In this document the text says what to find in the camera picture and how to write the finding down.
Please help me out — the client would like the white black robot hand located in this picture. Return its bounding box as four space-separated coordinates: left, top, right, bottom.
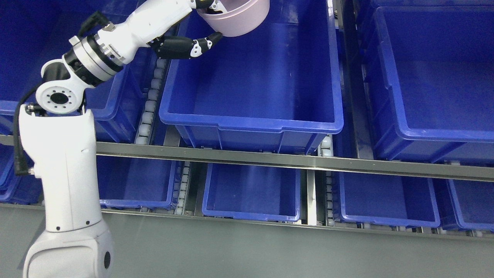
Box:
96 0 223 64

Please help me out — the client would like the pink bowl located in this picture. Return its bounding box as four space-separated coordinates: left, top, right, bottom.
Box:
196 0 270 37

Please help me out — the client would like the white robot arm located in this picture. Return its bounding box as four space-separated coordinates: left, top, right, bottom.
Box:
13 11 122 278

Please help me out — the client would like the blue bin middle shelf left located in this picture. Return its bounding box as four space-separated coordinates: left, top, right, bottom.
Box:
0 0 162 144

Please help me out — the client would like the blue bin shelf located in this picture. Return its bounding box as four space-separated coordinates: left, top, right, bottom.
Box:
159 0 344 154
0 0 162 144
357 0 494 164

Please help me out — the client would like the blue bin middle shelf centre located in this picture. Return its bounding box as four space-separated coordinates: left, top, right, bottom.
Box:
159 0 344 154

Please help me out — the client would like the metal shelf rack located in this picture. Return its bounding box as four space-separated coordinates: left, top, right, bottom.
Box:
0 0 494 242

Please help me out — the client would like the blue bin middle shelf right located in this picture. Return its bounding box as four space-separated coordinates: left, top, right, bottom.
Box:
357 0 494 164

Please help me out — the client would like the blue bin lower left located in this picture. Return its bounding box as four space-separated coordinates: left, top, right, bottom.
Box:
0 145 183 210

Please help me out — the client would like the blue bin lower centre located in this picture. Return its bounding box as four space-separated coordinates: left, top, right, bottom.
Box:
201 164 301 222

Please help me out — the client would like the blue bin lower far right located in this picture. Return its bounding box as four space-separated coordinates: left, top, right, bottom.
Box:
442 179 494 232

